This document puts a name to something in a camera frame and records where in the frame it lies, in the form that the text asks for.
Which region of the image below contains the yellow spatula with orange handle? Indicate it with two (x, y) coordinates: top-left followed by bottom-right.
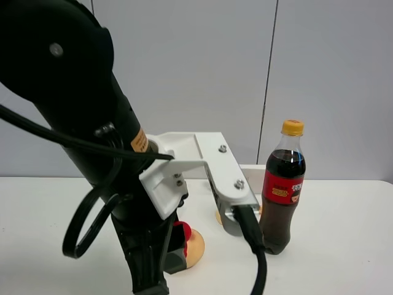
(216, 205), (262, 225)

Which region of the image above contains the white cardboard box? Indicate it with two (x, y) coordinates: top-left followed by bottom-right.
(240, 164), (266, 194)

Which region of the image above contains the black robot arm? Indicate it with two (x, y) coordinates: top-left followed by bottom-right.
(1, 1), (185, 294)

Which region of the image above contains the peach coloured round fruit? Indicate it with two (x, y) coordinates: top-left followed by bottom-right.
(185, 229), (205, 269)

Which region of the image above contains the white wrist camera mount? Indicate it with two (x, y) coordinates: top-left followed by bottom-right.
(139, 132), (260, 236)

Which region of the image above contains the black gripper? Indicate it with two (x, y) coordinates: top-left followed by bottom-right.
(109, 181), (186, 295)

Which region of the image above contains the black cable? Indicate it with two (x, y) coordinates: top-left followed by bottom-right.
(0, 104), (268, 295)

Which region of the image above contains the cola bottle with yellow cap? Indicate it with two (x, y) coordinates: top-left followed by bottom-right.
(259, 120), (306, 255)

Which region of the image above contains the red rubber duck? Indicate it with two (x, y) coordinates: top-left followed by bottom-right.
(174, 221), (192, 257)

